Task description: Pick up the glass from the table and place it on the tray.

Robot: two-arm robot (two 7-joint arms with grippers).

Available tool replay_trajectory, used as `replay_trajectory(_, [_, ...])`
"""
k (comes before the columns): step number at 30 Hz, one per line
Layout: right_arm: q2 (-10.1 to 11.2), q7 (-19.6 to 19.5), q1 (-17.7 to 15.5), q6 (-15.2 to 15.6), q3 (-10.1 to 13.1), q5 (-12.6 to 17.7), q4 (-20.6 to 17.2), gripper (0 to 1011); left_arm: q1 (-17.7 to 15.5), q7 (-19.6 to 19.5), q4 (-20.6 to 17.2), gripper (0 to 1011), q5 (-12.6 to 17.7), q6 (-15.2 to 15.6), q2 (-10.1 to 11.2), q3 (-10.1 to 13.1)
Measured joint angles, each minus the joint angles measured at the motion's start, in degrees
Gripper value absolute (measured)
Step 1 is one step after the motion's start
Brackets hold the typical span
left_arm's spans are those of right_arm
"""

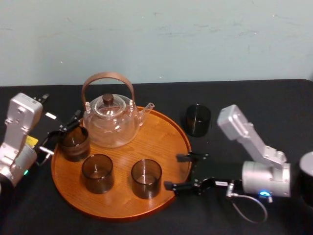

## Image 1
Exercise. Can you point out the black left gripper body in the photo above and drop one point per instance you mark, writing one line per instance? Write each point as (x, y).
(49, 126)

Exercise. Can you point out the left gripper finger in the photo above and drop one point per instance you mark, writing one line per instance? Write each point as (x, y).
(54, 137)
(71, 120)

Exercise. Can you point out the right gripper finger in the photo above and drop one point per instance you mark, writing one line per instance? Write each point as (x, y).
(193, 157)
(188, 187)

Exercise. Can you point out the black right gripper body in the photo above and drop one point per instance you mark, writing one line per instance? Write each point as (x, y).
(220, 171)

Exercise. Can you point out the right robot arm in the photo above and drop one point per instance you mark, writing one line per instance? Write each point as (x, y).
(259, 176)

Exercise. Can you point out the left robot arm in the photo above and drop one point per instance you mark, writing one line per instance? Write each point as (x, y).
(22, 115)

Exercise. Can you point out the round wooden tray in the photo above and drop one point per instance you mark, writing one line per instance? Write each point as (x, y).
(151, 137)

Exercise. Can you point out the smoked glass cup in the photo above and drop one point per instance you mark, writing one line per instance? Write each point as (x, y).
(146, 183)
(198, 124)
(75, 149)
(97, 178)

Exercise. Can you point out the glass lid with wooden knob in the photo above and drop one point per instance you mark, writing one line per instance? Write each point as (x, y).
(107, 105)

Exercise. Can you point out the black table cloth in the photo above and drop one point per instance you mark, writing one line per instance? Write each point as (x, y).
(244, 98)

